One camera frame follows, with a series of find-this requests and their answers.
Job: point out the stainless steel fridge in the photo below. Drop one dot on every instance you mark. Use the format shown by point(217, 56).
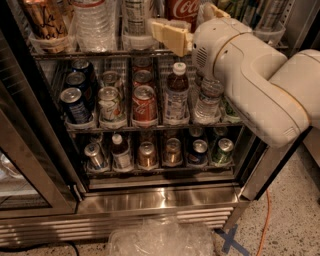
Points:
point(111, 197)

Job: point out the silver blue slim can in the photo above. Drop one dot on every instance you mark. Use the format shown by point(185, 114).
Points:
point(266, 23)

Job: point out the brown tea bottle bottom shelf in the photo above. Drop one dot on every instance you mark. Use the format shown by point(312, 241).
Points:
point(120, 151)

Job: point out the silver slim can bottom shelf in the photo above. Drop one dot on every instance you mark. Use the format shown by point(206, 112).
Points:
point(95, 155)

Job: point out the blue pepsi can back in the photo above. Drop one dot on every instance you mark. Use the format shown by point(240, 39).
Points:
point(86, 67)

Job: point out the blue pepsi can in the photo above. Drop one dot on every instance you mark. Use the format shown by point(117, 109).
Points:
point(86, 67)
point(79, 80)
point(74, 105)

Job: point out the red coke can front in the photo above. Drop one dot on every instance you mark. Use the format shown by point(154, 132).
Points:
point(144, 103)

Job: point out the green can bottom shelf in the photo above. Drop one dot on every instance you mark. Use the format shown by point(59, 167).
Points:
point(223, 151)

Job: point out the blue pepsi can front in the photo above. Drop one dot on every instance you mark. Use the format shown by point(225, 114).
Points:
point(74, 105)

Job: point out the red coke can back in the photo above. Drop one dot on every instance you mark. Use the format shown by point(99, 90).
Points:
point(142, 63)

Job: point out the clear water bottle middle shelf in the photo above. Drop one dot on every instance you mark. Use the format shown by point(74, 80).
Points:
point(209, 98)

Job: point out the red coke can top shelf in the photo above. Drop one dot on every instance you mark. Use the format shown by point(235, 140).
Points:
point(182, 10)

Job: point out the blue pepsi can middle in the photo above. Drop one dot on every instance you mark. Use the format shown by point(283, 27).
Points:
point(79, 80)

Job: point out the clear plastic bin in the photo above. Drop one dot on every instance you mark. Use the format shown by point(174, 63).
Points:
point(169, 238)

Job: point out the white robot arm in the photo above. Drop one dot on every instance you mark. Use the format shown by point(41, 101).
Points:
point(277, 97)

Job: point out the orange can bottom shelf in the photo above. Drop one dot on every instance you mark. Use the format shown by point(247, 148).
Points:
point(147, 154)

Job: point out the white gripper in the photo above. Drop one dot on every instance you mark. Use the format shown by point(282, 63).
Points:
point(210, 43)

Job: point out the gold can bottom shelf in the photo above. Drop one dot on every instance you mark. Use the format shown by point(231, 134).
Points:
point(172, 153)

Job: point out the clear water bottle top shelf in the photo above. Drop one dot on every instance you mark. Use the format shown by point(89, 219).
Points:
point(95, 25)

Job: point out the glass fridge door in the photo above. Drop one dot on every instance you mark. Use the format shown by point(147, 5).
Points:
point(41, 191)

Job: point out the red coke can middle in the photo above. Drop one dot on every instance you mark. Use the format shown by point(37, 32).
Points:
point(143, 77)

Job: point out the clear water bottle shelf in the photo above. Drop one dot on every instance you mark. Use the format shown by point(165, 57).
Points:
point(209, 98)
point(95, 25)

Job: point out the blue tape cross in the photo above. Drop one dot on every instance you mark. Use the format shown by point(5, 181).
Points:
point(230, 242)

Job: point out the blue can bottom shelf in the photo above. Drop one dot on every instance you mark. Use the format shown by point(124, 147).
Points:
point(198, 152)

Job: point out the white green can back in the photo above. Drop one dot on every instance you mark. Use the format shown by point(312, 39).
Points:
point(111, 78)

